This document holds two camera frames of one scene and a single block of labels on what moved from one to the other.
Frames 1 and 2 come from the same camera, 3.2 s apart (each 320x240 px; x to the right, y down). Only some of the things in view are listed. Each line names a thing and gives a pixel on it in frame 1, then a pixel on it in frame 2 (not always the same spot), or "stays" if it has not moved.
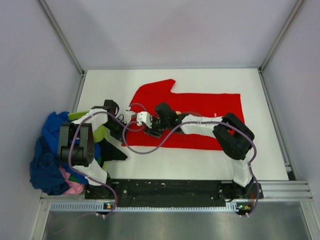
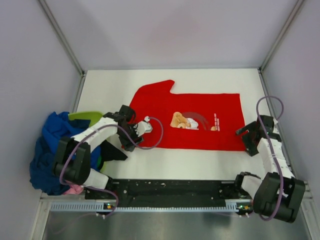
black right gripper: x=152 y=131 → x=250 y=149
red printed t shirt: x=201 y=106 stays
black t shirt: x=109 y=152 stays
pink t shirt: x=76 y=188 stays
